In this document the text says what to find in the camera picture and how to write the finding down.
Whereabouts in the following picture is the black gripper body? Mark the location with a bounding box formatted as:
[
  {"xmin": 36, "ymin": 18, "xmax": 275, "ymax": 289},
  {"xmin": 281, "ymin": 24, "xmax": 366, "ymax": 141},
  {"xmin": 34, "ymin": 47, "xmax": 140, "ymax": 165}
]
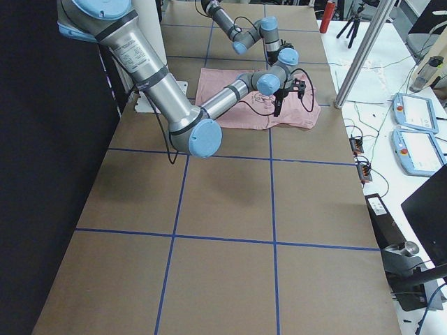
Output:
[
  {"xmin": 266, "ymin": 51, "xmax": 278, "ymax": 66},
  {"xmin": 274, "ymin": 84, "xmax": 291, "ymax": 105}
]

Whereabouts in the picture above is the pink printed t-shirt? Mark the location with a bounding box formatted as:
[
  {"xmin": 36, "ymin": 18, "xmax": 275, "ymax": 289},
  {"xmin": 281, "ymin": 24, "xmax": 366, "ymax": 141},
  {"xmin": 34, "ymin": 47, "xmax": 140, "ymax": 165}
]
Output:
[{"xmin": 196, "ymin": 68, "xmax": 321, "ymax": 130}]

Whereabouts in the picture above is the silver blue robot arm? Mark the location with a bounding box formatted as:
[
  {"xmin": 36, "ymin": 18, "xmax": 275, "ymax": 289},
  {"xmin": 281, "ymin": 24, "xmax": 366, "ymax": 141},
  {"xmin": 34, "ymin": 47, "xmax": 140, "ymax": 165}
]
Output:
[
  {"xmin": 57, "ymin": 1, "xmax": 299, "ymax": 158},
  {"xmin": 200, "ymin": 1, "xmax": 281, "ymax": 65}
]

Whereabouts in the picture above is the red cylindrical bottle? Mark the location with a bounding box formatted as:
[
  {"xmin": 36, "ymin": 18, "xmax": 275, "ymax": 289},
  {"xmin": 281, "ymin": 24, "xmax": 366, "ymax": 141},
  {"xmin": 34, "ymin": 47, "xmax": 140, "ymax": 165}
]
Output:
[{"xmin": 319, "ymin": 0, "xmax": 336, "ymax": 34}]

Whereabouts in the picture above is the upper orange circuit board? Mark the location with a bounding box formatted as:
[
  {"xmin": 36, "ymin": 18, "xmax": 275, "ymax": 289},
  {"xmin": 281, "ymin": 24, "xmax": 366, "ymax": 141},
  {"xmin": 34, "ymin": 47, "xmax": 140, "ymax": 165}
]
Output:
[{"xmin": 349, "ymin": 137, "xmax": 364, "ymax": 156}]

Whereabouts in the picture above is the orange circuit board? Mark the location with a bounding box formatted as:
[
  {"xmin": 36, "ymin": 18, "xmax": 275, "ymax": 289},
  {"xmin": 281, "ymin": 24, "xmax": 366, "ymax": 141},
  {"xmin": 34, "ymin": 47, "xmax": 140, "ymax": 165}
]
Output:
[
  {"xmin": 356, "ymin": 161, "xmax": 372, "ymax": 185},
  {"xmin": 349, "ymin": 137, "xmax": 364, "ymax": 156}
]

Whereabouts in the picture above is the lower orange circuit board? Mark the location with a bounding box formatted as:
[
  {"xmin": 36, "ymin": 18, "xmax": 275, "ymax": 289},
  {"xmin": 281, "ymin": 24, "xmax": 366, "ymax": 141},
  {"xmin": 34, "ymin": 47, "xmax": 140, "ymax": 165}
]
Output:
[{"xmin": 356, "ymin": 161, "xmax": 372, "ymax": 185}]

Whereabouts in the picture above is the upper blue teach pendant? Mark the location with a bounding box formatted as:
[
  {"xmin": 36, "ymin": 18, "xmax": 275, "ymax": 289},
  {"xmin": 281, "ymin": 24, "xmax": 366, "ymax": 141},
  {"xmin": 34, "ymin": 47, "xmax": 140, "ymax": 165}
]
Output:
[{"xmin": 393, "ymin": 93, "xmax": 439, "ymax": 134}]

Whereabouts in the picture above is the blue teach pendant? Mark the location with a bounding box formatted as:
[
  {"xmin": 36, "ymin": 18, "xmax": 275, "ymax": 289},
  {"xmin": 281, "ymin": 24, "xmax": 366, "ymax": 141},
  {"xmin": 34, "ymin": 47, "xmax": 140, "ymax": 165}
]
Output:
[
  {"xmin": 392, "ymin": 128, "xmax": 446, "ymax": 177},
  {"xmin": 393, "ymin": 93, "xmax": 439, "ymax": 134}
]

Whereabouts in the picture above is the lower blue teach pendant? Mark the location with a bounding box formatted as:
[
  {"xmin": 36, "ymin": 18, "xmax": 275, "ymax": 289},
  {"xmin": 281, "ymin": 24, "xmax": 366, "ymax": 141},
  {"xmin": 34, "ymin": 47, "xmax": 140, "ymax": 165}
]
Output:
[{"xmin": 392, "ymin": 128, "xmax": 446, "ymax": 177}]

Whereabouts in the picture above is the clear water bottle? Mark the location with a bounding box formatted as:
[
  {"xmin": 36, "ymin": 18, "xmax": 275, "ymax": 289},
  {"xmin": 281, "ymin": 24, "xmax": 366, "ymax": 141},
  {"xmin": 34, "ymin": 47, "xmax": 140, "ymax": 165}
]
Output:
[{"xmin": 409, "ymin": 56, "xmax": 444, "ymax": 93}]

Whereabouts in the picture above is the black power adapter box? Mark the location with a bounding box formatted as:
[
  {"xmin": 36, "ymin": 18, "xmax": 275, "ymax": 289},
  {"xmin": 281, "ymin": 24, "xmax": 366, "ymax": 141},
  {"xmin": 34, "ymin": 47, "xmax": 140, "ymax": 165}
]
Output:
[{"xmin": 365, "ymin": 193, "xmax": 406, "ymax": 249}]

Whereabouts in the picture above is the black computer monitor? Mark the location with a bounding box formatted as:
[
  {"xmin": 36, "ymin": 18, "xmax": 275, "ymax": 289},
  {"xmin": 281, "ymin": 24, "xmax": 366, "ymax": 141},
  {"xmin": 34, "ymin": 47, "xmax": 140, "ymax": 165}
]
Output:
[{"xmin": 401, "ymin": 166, "xmax": 447, "ymax": 265}]

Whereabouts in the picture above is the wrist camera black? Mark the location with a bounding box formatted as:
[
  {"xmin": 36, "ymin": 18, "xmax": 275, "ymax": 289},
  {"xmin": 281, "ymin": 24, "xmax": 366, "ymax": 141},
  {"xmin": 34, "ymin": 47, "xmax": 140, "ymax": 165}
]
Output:
[
  {"xmin": 291, "ymin": 78, "xmax": 306, "ymax": 100},
  {"xmin": 279, "ymin": 39, "xmax": 294, "ymax": 50}
]

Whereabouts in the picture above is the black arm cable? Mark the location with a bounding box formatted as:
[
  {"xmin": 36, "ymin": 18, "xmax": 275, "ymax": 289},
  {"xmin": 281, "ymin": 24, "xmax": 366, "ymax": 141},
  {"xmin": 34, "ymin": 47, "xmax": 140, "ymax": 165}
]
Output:
[{"xmin": 244, "ymin": 68, "xmax": 318, "ymax": 116}]

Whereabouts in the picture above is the aluminium frame post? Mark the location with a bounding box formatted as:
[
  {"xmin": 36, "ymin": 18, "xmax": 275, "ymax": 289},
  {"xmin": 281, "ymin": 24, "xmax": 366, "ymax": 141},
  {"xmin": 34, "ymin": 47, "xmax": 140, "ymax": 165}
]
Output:
[{"xmin": 335, "ymin": 1, "xmax": 400, "ymax": 109}]

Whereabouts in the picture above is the black camera tripod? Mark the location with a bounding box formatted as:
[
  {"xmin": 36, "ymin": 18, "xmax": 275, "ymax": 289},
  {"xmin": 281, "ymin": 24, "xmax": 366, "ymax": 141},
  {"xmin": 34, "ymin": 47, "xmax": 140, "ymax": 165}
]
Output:
[{"xmin": 336, "ymin": 3, "xmax": 364, "ymax": 49}]

